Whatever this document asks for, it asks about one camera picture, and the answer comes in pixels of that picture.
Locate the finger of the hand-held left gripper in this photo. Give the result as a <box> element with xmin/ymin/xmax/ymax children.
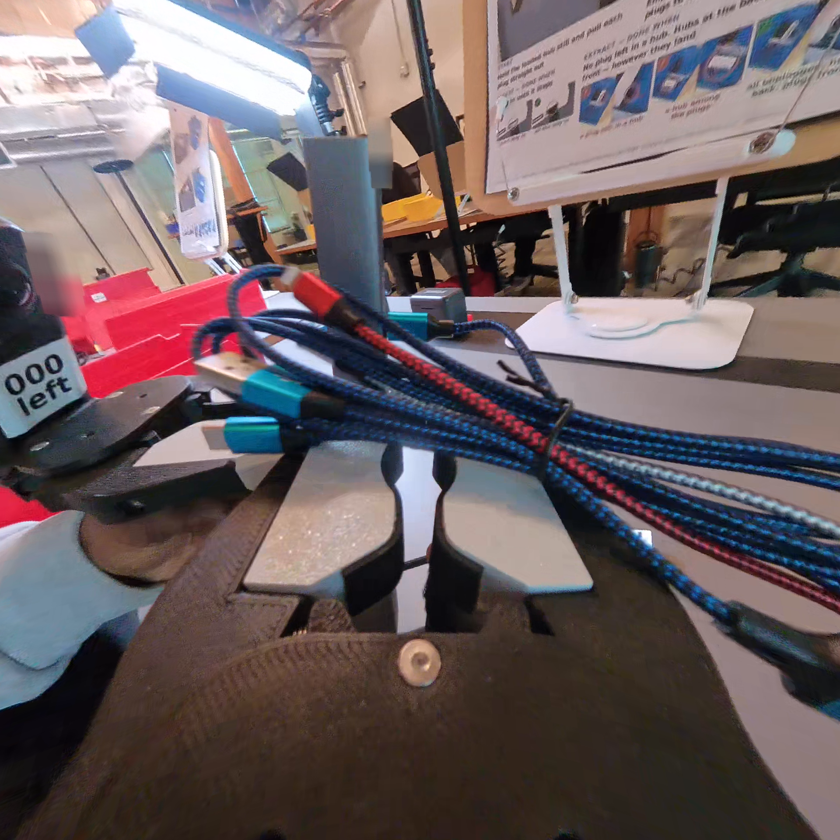
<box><xmin>133</xmin><ymin>419</ymin><xmax>293</xmax><ymax>492</ymax></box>

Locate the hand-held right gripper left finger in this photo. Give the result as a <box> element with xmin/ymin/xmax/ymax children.
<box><xmin>243</xmin><ymin>440</ymin><xmax>404</xmax><ymax>616</ymax></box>

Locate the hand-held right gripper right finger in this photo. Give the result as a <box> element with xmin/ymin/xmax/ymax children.
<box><xmin>427</xmin><ymin>453</ymin><xmax>595</xmax><ymax>631</ymax></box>

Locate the blue braided multi-plug cable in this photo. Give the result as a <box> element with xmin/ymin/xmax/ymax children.
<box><xmin>190</xmin><ymin>264</ymin><xmax>840</xmax><ymax>716</ymax></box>

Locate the person's left forearm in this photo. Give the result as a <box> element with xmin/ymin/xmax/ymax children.
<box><xmin>0</xmin><ymin>508</ymin><xmax>168</xmax><ymax>713</ymax></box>

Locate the person's left hand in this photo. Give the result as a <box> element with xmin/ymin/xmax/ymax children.
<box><xmin>77</xmin><ymin>497</ymin><xmax>232</xmax><ymax>584</ymax></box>

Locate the grey cube device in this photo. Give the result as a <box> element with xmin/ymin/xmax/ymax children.
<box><xmin>410</xmin><ymin>287</ymin><xmax>468</xmax><ymax>330</ymax></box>

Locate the yellow plastic bin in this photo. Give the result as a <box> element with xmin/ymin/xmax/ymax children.
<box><xmin>381</xmin><ymin>192</ymin><xmax>463</xmax><ymax>225</ymax></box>

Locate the led light panel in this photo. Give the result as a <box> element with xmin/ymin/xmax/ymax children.
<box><xmin>74</xmin><ymin>0</ymin><xmax>315</xmax><ymax>140</ymax></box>

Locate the black office chair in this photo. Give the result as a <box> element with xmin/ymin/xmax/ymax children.
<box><xmin>712</xmin><ymin>197</ymin><xmax>840</xmax><ymax>299</ymax></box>

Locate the black disc-top stand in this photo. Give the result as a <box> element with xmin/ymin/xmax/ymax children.
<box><xmin>406</xmin><ymin>0</ymin><xmax>471</xmax><ymax>298</ymax></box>

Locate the instruction poster on stand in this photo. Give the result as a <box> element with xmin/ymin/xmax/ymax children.
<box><xmin>462</xmin><ymin>0</ymin><xmax>840</xmax><ymax>371</ymax></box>

